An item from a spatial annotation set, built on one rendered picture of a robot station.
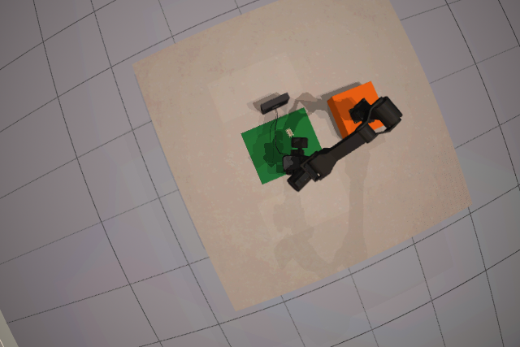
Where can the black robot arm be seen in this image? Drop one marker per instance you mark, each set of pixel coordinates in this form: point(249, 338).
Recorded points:
point(321, 162)

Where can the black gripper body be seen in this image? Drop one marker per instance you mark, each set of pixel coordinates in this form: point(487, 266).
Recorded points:
point(299, 142)

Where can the green circuit board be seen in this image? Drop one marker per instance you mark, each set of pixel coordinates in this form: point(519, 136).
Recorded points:
point(260, 142)

